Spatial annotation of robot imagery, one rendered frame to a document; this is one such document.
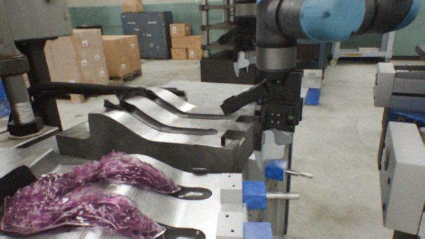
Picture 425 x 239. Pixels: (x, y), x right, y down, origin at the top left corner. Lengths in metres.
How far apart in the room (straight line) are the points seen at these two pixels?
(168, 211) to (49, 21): 1.04
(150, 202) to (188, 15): 7.41
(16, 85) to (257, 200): 0.85
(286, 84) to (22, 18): 1.00
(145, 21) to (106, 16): 1.65
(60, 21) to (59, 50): 3.18
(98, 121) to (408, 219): 0.63
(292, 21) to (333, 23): 0.07
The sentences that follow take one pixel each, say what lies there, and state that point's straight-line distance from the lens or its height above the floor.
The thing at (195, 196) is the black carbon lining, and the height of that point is 0.85.
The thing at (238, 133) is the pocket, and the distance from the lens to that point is 0.71.
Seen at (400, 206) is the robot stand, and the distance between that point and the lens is 0.42.
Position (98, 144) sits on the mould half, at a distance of 0.81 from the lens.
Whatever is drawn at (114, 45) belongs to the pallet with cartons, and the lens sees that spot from 5.22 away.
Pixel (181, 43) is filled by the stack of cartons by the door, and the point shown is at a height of 0.38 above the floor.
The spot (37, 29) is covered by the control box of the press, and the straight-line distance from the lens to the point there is 1.35.
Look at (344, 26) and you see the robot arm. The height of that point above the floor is 1.13.
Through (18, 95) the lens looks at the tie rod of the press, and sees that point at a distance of 1.14.
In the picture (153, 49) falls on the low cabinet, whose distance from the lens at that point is 7.79.
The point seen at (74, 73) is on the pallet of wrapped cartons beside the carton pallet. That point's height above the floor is 0.39.
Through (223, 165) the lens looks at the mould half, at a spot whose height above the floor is 0.85.
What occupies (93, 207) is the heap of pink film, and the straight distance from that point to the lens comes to 0.45.
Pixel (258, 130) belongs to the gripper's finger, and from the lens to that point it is 0.59.
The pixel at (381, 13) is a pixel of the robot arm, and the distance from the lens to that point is 0.56.
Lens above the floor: 1.16
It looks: 21 degrees down
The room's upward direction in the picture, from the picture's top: 2 degrees counter-clockwise
